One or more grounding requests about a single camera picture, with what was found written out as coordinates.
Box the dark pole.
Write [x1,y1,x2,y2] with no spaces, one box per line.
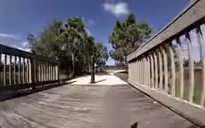
[90,54,96,84]

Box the green tree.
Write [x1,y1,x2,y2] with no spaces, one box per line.
[108,13,154,66]

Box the pale concrete path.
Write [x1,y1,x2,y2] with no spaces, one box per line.
[67,69,128,86]

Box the grey wooden bridge deck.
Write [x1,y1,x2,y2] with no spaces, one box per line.
[0,82,204,128]

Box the pale wooden railing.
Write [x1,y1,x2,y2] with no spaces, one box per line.
[126,0,205,128]
[0,41,61,103]

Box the robot's own part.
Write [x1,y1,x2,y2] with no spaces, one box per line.
[130,121,139,128]

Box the group of green trees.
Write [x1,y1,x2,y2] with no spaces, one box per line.
[25,16,110,79]

